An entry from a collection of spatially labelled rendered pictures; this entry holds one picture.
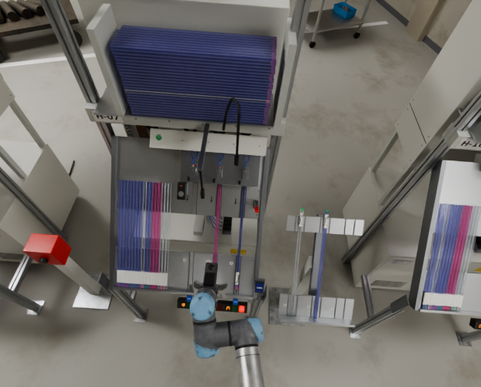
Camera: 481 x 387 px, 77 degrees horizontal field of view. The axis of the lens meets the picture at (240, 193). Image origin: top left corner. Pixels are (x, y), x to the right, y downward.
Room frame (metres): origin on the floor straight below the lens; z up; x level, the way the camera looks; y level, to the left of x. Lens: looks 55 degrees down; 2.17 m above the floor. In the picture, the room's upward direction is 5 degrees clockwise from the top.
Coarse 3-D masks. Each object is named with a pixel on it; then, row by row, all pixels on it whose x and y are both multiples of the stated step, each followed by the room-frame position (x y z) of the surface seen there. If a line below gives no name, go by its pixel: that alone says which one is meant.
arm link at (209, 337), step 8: (216, 320) 0.21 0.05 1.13; (200, 328) 0.18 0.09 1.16; (208, 328) 0.18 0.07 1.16; (216, 328) 0.19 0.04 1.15; (224, 328) 0.19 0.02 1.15; (200, 336) 0.16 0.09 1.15; (208, 336) 0.16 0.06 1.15; (216, 336) 0.16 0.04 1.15; (224, 336) 0.16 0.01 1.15; (200, 344) 0.14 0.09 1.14; (208, 344) 0.14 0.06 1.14; (216, 344) 0.14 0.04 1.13; (224, 344) 0.15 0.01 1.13; (200, 352) 0.12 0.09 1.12; (208, 352) 0.12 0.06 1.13; (216, 352) 0.12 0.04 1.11
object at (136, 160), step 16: (128, 144) 0.91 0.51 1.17; (144, 144) 0.91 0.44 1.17; (128, 160) 0.86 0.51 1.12; (144, 160) 0.86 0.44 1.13; (160, 160) 0.87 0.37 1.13; (176, 160) 0.87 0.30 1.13; (128, 176) 0.81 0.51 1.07; (144, 176) 0.81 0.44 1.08; (160, 176) 0.81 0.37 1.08; (176, 176) 0.82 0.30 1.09; (176, 192) 0.77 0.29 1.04; (192, 192) 0.77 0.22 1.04; (208, 192) 0.77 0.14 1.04; (224, 192) 0.78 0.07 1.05; (240, 192) 0.78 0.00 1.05; (256, 192) 0.79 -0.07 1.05; (176, 208) 0.71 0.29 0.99; (192, 208) 0.71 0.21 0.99; (208, 208) 0.72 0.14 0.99; (224, 208) 0.72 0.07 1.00; (240, 208) 0.73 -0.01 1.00
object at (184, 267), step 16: (176, 256) 0.54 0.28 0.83; (192, 256) 0.55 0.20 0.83; (208, 256) 0.55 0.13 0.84; (224, 256) 0.55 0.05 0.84; (240, 256) 0.56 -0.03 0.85; (176, 272) 0.48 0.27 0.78; (192, 272) 0.49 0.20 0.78; (224, 272) 0.50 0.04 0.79; (240, 272) 0.50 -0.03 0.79; (176, 288) 0.43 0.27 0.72; (192, 288) 0.43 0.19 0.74; (240, 288) 0.45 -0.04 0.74
